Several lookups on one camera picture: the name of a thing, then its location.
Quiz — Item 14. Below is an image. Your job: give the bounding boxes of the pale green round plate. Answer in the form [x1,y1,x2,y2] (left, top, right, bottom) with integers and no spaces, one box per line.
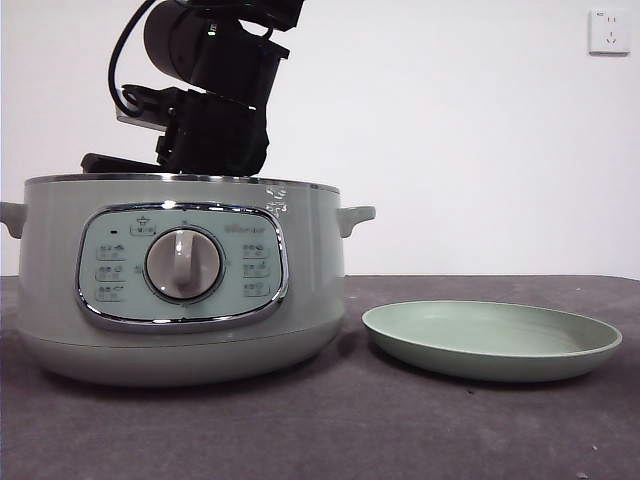
[361,299,624,384]

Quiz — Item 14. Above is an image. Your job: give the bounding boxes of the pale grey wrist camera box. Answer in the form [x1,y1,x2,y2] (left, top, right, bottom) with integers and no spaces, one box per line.
[116,83,176,134]

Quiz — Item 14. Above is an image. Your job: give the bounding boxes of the white wall socket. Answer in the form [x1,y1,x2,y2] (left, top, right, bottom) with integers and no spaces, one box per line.
[588,8,630,57]

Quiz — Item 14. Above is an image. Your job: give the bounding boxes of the pale green electric steamer pot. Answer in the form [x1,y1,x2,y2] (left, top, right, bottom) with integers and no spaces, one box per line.
[0,173,376,387]

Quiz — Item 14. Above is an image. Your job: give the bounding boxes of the black camera cable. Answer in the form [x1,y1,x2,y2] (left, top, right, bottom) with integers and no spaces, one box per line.
[108,0,156,121]

